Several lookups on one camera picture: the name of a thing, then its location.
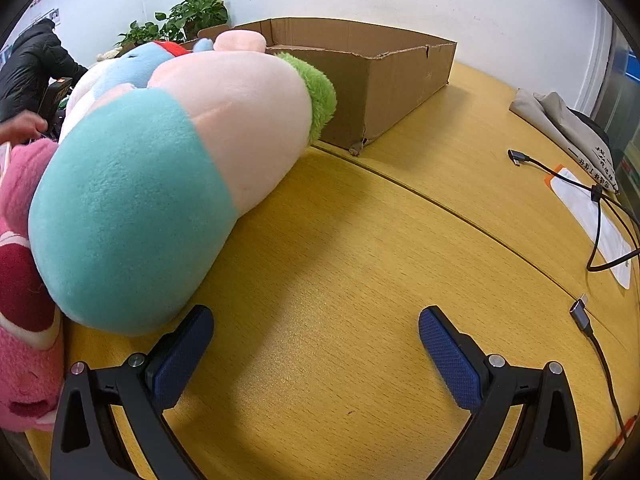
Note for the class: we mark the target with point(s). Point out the person's left hand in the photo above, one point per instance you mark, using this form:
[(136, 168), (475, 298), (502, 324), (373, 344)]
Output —
[(20, 127)]

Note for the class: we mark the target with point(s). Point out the grey printed cloth bag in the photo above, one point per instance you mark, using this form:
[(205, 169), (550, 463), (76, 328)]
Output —
[(555, 120)]

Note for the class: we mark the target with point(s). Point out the small wall picture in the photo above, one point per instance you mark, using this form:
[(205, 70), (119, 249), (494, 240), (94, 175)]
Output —
[(50, 16)]

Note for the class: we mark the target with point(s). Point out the orange black pen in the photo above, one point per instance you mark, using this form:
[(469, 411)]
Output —
[(607, 460)]

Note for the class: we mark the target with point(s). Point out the green potted plant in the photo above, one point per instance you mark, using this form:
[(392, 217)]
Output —
[(195, 12)]

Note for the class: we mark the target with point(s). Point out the pink teal green plush toy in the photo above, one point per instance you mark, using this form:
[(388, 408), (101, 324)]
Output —
[(175, 160)]

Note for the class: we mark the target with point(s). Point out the blue sign strip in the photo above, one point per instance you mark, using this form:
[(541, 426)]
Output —
[(627, 60)]

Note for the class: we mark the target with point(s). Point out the white plush toy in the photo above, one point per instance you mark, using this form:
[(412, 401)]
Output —
[(85, 90)]

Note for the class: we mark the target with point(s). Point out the glass partition with metal frame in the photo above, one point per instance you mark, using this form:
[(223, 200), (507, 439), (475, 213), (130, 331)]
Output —
[(607, 110)]

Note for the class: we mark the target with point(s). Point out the light blue plush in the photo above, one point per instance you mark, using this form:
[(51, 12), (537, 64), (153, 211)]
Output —
[(130, 67)]

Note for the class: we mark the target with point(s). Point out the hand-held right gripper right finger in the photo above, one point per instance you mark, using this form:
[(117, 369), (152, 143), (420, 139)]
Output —
[(447, 360)]

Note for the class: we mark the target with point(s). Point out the pink bear plush toy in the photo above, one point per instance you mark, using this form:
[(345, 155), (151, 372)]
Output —
[(25, 370)]

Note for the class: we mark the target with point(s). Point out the brown cardboard box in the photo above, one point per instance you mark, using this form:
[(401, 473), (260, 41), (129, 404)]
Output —
[(390, 85)]

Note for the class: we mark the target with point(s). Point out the white paper with orange edge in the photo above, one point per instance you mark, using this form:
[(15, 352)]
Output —
[(612, 245)]

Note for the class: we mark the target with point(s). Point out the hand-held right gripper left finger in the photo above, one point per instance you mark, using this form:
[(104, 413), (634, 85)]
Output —
[(180, 360)]

